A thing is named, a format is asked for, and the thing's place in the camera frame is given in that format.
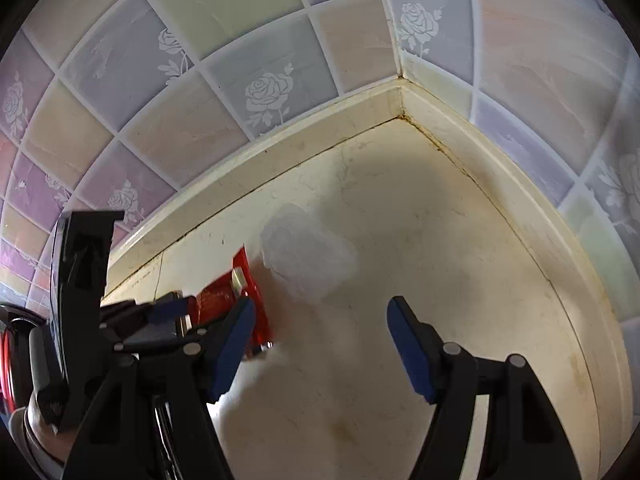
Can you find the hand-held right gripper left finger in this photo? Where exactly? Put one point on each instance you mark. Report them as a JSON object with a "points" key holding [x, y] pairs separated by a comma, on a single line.
{"points": [[230, 355]]}

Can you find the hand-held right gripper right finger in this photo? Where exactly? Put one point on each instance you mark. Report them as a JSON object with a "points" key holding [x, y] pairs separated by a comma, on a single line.
{"points": [[407, 355]]}

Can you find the red packet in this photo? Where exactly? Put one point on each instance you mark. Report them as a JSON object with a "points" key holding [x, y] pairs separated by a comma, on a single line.
{"points": [[257, 320]]}

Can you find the person's left forearm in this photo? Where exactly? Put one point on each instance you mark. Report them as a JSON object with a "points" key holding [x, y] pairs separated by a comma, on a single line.
{"points": [[45, 435]]}

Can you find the clear plastic wrap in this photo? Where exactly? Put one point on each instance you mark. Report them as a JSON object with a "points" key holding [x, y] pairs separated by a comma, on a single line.
{"points": [[307, 257]]}

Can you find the red and black appliance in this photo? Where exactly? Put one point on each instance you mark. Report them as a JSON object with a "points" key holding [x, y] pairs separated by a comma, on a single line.
{"points": [[15, 340]]}

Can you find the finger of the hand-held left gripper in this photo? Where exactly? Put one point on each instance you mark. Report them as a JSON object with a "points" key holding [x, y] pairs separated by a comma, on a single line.
{"points": [[170, 307], [150, 335]]}

